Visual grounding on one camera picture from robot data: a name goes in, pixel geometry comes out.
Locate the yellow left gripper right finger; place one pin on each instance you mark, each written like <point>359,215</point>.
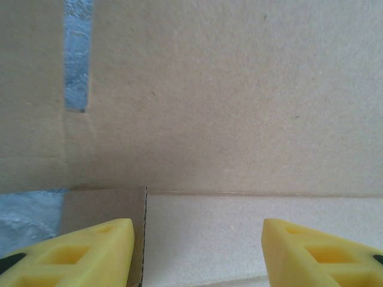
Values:
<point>287,263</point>

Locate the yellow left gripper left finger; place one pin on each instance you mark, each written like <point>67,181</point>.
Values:
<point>98,269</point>

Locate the brown cardboard box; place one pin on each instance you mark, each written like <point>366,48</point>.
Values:
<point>209,89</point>

